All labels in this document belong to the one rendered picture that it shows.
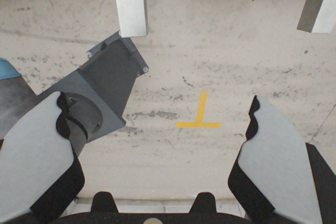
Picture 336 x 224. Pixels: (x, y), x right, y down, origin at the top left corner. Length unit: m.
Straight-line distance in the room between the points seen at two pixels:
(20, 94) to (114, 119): 0.30
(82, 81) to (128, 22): 0.38
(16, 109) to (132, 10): 0.31
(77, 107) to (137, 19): 0.41
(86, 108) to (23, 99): 0.19
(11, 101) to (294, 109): 1.75
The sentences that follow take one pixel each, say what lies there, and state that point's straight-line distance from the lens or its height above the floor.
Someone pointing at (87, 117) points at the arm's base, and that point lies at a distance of 0.55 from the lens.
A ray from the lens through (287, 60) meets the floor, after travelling 1.40.
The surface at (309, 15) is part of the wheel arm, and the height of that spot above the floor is 0.82.
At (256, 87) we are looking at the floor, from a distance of 1.37.
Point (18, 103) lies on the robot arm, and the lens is 0.42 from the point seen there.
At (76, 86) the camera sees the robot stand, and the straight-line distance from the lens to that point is 0.57.
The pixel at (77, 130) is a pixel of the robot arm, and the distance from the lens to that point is 0.52.
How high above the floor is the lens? 1.04
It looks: 58 degrees down
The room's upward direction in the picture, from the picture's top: 178 degrees clockwise
